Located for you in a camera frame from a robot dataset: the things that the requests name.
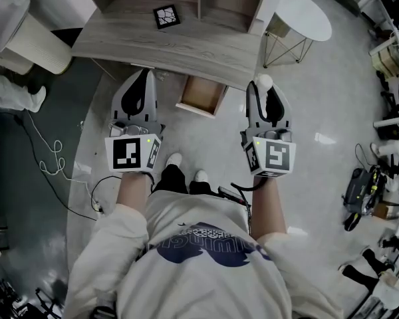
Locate black and yellow tool bag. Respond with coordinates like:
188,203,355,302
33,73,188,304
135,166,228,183
341,166,388,216

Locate wooden desk drawer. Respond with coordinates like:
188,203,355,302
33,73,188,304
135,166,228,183
176,76,229,118

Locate black framed patterned tile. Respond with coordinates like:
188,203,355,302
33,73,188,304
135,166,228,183
152,4,182,30

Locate person's left white shoe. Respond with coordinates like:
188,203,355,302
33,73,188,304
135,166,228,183
166,152,183,170

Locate white workbench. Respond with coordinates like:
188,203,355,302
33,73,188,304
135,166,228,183
358,0,399,237

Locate black floor cable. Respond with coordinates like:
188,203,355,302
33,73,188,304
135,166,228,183
12,113,122,221

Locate person's left forearm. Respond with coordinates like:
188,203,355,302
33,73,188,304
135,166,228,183
115,171,154,219

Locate white ribbed cylindrical appliance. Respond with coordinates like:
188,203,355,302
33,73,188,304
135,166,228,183
0,0,73,76

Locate grey wooden desk shelf unit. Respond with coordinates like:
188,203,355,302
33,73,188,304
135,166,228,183
197,0,294,35

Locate person's black trousers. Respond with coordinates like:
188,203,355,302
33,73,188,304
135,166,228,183
152,163,217,197

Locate person's right forearm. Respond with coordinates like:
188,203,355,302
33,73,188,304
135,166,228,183
249,175,289,239

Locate black waist device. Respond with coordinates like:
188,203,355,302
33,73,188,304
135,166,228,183
217,185,252,208

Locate white round side table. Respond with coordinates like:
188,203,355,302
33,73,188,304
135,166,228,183
263,0,333,69

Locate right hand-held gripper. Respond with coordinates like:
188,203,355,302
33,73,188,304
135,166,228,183
239,80,297,179

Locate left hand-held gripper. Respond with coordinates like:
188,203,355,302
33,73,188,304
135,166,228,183
104,68,165,173

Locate small cardboard box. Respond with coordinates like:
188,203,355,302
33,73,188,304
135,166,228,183
373,202,399,219

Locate person's white printed sweatshirt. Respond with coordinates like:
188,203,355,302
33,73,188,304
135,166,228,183
63,191,345,319

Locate black shoe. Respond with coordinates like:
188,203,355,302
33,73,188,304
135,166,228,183
343,212,362,233

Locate grey wooden desk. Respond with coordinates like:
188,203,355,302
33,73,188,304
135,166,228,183
70,0,294,92

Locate white floor cable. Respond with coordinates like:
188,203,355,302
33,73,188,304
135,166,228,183
26,110,102,212

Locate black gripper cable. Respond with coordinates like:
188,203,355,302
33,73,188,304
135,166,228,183
230,177,265,192

